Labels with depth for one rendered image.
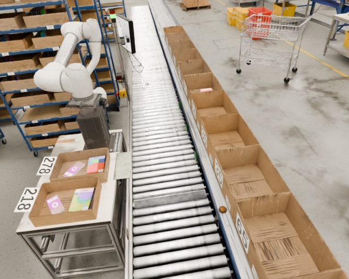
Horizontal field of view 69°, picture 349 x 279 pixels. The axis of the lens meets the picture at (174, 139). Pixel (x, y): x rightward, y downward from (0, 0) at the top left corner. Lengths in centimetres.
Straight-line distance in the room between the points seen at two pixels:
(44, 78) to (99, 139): 59
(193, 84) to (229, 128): 79
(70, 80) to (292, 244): 167
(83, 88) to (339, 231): 241
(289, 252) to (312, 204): 147
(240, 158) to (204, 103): 78
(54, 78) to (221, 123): 124
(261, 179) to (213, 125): 56
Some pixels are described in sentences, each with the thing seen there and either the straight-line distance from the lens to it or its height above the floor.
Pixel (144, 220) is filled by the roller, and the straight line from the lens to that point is 165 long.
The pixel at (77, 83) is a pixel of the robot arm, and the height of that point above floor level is 135.
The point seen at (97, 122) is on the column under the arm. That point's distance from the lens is 206.
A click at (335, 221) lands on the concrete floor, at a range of 281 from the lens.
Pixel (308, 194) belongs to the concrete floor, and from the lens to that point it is 293.
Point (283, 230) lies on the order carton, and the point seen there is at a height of 89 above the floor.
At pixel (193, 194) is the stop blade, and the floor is 79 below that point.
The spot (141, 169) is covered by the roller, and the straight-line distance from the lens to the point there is 195.
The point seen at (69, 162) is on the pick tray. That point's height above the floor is 76.
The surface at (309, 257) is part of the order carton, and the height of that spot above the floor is 89.
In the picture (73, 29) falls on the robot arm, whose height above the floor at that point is 158.
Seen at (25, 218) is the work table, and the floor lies 75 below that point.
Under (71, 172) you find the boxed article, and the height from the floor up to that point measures 77.
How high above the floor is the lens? 207
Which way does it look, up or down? 37 degrees down
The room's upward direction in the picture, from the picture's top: 5 degrees counter-clockwise
